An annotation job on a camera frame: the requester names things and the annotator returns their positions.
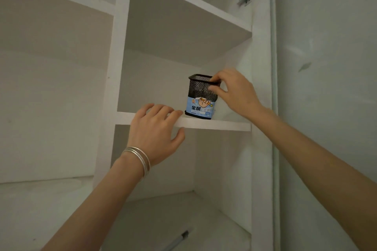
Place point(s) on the white cabinet door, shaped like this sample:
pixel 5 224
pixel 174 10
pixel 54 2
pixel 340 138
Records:
pixel 325 106

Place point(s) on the person's left forearm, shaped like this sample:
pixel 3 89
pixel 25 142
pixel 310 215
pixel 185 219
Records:
pixel 97 206

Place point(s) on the person's left hand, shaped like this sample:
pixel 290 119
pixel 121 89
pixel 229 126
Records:
pixel 153 136

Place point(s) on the person's right thumb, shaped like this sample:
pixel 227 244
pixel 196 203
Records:
pixel 217 91

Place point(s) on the person's left thumb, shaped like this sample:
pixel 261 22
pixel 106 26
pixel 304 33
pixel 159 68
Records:
pixel 178 139

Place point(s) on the white pen with black cap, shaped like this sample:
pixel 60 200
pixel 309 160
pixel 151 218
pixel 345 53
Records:
pixel 176 240

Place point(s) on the person's left little finger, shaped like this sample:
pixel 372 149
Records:
pixel 143 109

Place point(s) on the black mesh pen holder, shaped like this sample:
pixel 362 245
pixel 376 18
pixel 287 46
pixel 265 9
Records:
pixel 201 97

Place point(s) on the person's left middle finger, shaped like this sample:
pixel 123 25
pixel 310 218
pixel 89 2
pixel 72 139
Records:
pixel 164 111

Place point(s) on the person's right forearm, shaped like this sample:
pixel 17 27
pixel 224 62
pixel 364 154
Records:
pixel 318 171

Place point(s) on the person's right hand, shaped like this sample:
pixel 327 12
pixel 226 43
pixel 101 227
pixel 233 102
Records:
pixel 240 95

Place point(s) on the white shelf cabinet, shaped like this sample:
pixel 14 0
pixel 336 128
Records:
pixel 147 83

